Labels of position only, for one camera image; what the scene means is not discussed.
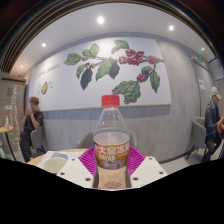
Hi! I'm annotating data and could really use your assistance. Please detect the coffee branch wall mural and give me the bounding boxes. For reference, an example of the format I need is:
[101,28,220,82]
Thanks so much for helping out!
[28,36,172,112]

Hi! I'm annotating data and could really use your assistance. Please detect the round ceiling spotlights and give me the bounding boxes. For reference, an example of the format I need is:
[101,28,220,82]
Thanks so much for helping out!
[18,15,206,69]

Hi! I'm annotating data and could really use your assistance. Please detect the clear red-capped drink bottle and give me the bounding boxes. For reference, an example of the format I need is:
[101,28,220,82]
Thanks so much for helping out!
[92,94,131,190]

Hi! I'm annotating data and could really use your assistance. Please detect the person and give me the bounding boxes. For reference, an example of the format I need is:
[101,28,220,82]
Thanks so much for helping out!
[201,86,224,163]
[18,96,44,163]

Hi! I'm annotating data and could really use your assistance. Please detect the black mug, cream inside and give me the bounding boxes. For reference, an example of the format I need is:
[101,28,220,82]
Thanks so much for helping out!
[43,156,69,175]

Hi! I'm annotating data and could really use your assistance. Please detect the wall notice board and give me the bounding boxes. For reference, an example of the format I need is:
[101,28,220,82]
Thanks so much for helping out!
[209,58,224,81]

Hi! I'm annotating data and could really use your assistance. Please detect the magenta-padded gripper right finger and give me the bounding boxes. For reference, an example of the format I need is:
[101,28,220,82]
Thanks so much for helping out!
[125,145,169,189]

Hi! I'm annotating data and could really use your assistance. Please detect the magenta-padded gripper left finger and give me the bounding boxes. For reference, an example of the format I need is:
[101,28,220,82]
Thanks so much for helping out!
[56,146,101,190]

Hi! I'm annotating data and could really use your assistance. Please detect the white paper door sign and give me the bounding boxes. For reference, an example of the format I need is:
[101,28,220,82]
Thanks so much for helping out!
[197,78,206,90]

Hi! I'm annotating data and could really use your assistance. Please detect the small round pedestal table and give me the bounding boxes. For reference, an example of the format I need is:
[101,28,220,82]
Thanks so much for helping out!
[0,125,16,161]

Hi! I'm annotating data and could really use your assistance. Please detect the white and blue booklet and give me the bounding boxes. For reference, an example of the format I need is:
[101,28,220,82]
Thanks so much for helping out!
[37,150,86,168]

